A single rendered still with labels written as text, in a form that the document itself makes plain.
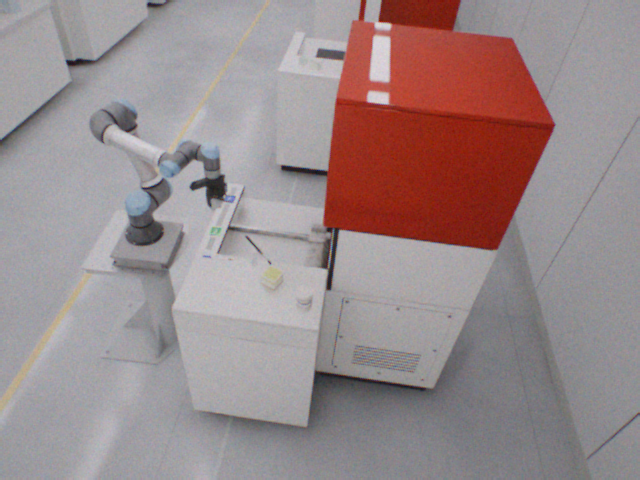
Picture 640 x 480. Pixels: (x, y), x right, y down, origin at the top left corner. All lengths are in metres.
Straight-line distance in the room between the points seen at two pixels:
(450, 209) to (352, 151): 0.47
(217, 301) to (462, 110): 1.23
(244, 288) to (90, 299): 1.63
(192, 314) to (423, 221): 1.04
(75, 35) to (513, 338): 5.60
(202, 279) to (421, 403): 1.54
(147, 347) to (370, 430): 1.43
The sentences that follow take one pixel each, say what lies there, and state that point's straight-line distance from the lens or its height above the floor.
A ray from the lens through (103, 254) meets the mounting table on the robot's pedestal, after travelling 2.58.
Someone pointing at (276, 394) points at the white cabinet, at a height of 0.38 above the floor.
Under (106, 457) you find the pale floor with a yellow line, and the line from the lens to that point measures 2.89.
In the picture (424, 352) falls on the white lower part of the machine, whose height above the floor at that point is 0.43.
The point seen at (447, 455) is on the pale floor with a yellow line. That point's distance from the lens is 2.91.
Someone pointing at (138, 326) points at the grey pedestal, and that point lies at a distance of 3.22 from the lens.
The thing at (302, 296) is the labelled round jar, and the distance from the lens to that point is 1.95.
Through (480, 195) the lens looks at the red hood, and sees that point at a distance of 1.91.
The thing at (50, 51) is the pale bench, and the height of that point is 0.48.
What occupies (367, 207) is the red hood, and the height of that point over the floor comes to 1.36.
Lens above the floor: 2.56
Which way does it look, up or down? 43 degrees down
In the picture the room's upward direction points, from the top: 5 degrees clockwise
